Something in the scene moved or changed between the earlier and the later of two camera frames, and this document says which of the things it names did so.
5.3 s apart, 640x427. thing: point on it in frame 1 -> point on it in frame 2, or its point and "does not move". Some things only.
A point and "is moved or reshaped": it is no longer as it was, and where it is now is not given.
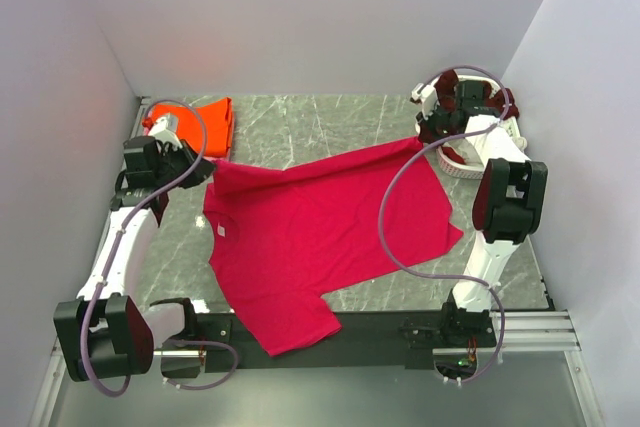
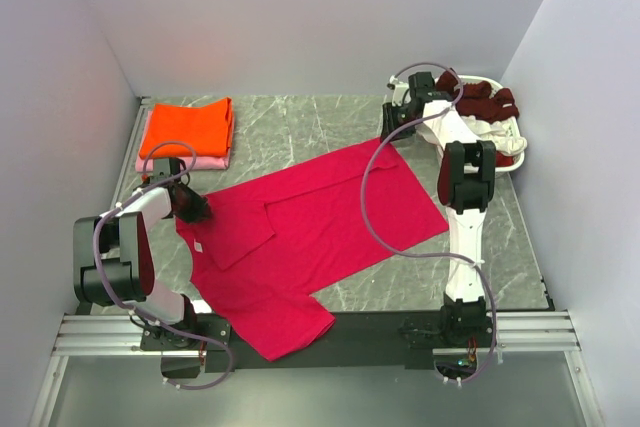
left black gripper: [185, 153] -> [195, 215]
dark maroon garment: [445, 85] does not move
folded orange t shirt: [208, 129] does not move
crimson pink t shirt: [285, 234] is moved or reshaped
